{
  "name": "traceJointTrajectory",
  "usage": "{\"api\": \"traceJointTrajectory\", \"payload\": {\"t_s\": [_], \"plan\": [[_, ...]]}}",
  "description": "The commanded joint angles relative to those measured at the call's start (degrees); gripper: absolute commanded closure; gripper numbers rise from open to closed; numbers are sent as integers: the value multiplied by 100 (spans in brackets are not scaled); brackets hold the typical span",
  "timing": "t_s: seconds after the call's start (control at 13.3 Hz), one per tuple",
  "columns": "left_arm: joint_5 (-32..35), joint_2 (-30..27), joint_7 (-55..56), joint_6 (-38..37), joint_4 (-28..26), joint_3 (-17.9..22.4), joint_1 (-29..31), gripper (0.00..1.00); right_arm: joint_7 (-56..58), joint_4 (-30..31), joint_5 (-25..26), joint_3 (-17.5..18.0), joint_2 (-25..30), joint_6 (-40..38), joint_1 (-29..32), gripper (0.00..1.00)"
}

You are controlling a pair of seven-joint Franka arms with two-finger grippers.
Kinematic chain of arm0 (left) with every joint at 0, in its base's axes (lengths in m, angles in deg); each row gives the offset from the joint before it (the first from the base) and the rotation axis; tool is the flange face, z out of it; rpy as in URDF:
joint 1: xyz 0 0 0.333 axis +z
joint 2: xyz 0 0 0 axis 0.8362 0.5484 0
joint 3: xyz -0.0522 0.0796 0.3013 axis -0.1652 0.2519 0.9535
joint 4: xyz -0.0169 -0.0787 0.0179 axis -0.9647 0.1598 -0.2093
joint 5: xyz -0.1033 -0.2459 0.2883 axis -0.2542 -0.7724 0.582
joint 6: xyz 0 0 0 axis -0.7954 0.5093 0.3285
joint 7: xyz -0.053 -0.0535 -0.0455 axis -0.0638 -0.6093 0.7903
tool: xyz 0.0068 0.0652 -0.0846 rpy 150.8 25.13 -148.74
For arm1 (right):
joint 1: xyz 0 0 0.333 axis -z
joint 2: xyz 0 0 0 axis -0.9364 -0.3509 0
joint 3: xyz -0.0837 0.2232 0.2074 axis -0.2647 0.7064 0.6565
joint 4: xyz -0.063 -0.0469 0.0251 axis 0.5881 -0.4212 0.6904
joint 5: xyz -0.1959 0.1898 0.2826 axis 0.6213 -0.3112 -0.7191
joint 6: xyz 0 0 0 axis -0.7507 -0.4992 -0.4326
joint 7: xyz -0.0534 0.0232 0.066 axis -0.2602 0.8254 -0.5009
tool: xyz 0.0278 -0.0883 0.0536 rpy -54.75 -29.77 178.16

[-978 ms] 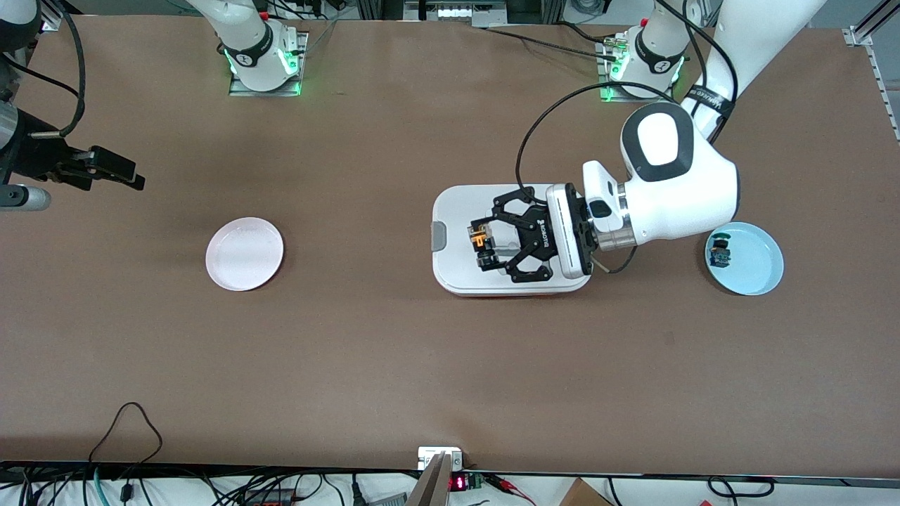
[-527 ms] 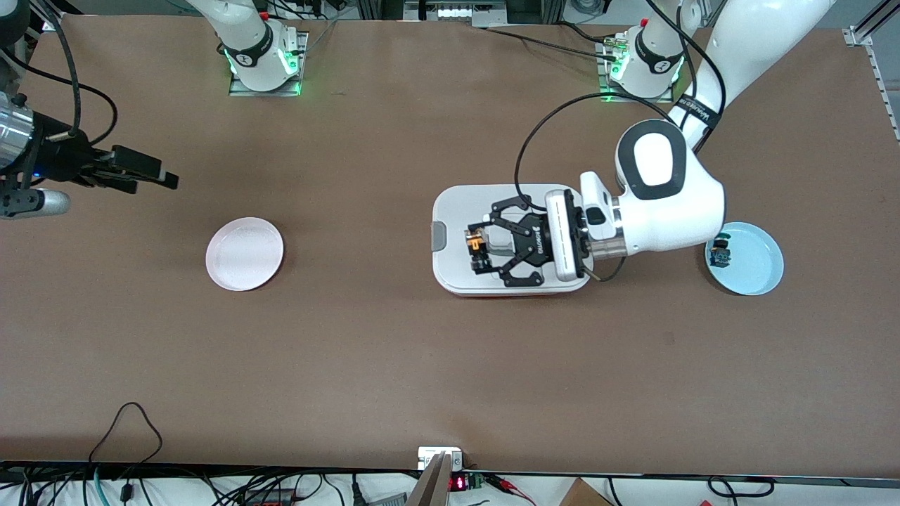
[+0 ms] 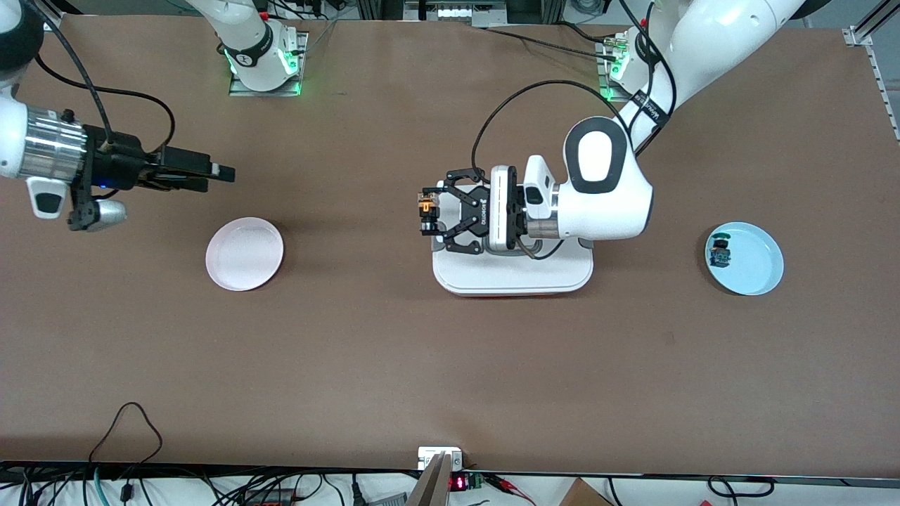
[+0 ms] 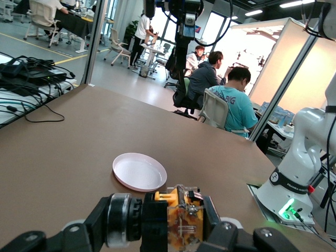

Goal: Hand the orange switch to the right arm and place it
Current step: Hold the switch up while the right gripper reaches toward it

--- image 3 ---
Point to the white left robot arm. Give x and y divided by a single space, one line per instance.
605 204

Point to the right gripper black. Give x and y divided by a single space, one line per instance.
121 166

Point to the aluminium bar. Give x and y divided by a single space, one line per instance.
432 485

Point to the red digit display module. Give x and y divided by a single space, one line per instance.
458 483

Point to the red clip lead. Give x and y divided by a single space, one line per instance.
506 483

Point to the small white box device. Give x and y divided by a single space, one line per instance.
430 453

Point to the brown cardboard piece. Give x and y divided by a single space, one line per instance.
580 495

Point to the pale pink round plate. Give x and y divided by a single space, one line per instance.
245 254

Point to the blue green push button switch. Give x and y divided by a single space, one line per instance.
719 253

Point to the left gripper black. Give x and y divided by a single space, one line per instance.
477 216

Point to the orange push button switch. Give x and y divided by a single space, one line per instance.
426 207

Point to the white connector strip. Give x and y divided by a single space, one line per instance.
464 13

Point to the light blue round plate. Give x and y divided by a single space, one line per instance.
756 263

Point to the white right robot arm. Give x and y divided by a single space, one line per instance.
242 24

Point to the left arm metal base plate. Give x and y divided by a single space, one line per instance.
606 90

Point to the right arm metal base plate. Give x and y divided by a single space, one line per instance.
264 92

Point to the perforated metal strip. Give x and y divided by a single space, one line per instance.
884 91

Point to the aluminium corner profile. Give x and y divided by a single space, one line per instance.
859 36

